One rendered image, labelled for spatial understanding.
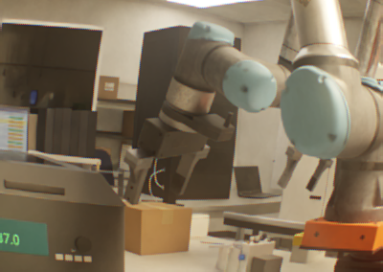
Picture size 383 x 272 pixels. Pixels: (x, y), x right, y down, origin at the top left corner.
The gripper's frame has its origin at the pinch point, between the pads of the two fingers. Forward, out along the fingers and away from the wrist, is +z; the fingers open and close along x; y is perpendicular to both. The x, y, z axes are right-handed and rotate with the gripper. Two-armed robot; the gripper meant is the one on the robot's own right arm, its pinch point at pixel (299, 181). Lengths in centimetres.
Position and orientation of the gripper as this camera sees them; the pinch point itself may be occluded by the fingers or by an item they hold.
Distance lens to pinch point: 145.9
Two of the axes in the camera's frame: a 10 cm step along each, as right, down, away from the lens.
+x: 7.7, 2.1, 6.0
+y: 4.9, 4.2, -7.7
